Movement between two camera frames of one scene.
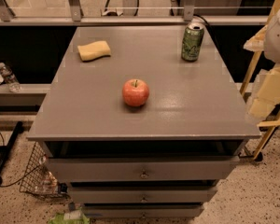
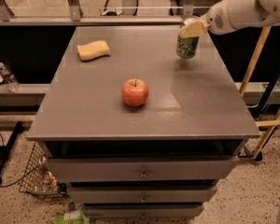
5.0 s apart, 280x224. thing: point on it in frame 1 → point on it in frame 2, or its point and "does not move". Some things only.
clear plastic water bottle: x=8 y=77 does not move
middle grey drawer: x=193 y=194 does not move
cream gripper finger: x=257 y=42 → x=217 y=20
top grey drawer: x=142 y=169 does not move
